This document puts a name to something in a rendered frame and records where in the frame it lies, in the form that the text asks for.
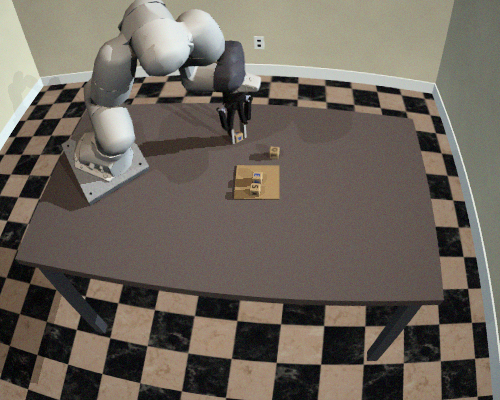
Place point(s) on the tan square mat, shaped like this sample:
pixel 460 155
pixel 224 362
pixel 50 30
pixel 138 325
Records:
pixel 270 181

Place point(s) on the wooden letter block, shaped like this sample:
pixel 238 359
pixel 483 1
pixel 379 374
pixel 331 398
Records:
pixel 273 153
pixel 238 135
pixel 257 177
pixel 255 189

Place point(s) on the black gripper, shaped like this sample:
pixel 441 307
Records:
pixel 230 102

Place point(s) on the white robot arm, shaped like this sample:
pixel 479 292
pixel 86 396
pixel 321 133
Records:
pixel 149 33

